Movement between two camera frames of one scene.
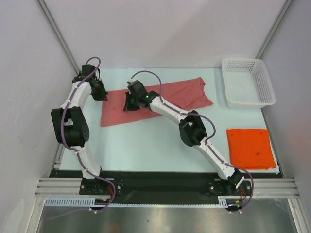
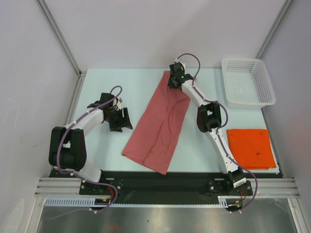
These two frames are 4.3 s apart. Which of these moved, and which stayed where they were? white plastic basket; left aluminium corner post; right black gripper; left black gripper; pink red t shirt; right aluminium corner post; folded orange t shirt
Moved: left black gripper; right black gripper; pink red t shirt
Stayed: left aluminium corner post; white plastic basket; folded orange t shirt; right aluminium corner post
